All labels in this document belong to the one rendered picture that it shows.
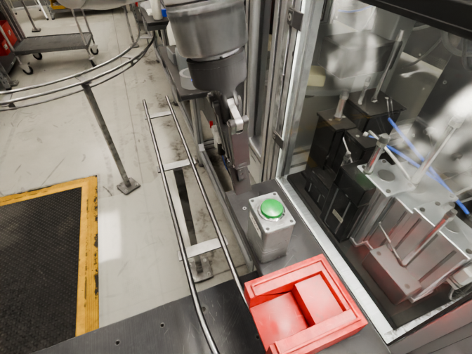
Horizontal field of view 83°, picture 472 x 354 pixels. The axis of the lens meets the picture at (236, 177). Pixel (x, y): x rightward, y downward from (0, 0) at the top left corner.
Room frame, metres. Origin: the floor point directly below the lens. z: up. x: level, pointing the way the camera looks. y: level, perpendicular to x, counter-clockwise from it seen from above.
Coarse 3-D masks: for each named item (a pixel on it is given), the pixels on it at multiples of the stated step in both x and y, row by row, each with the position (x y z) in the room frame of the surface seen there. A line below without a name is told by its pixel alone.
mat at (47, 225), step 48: (48, 192) 1.21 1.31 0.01; (96, 192) 1.22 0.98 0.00; (0, 240) 0.84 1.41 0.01; (48, 240) 0.84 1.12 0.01; (96, 240) 0.84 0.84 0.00; (0, 288) 0.55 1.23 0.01; (48, 288) 0.55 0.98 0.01; (96, 288) 0.56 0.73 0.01; (0, 336) 0.33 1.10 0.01; (48, 336) 0.33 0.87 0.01
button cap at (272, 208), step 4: (268, 200) 0.31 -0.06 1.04; (272, 200) 0.31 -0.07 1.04; (276, 200) 0.31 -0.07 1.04; (264, 204) 0.30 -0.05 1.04; (268, 204) 0.30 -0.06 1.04; (272, 204) 0.30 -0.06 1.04; (276, 204) 0.30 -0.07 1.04; (280, 204) 0.30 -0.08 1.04; (264, 208) 0.29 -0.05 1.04; (268, 208) 0.29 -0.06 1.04; (272, 208) 0.29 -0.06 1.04; (276, 208) 0.29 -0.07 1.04; (280, 208) 0.29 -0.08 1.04; (264, 212) 0.28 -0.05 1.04; (268, 212) 0.28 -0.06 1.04; (272, 212) 0.28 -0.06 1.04; (276, 212) 0.28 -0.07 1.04; (280, 212) 0.28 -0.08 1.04; (268, 216) 0.27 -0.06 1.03; (272, 216) 0.27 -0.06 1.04; (276, 216) 0.27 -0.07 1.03
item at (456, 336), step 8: (464, 328) 0.09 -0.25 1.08; (448, 336) 0.09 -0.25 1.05; (456, 336) 0.08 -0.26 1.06; (464, 336) 0.08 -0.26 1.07; (432, 344) 0.08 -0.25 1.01; (440, 344) 0.08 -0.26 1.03; (448, 344) 0.08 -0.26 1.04; (416, 352) 0.08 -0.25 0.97; (424, 352) 0.08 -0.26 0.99; (432, 352) 0.08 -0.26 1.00
